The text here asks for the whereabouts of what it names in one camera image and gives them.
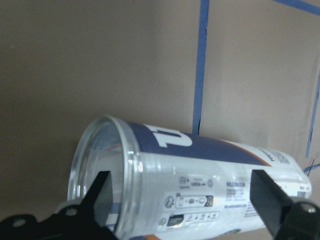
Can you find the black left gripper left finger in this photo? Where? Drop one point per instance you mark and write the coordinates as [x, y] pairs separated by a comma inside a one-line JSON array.
[[83, 220]]

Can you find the clear tennis ball can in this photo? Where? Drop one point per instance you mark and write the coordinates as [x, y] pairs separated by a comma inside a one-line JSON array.
[[170, 185]]

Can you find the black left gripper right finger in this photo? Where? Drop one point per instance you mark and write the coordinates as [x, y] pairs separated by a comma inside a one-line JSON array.
[[285, 217]]

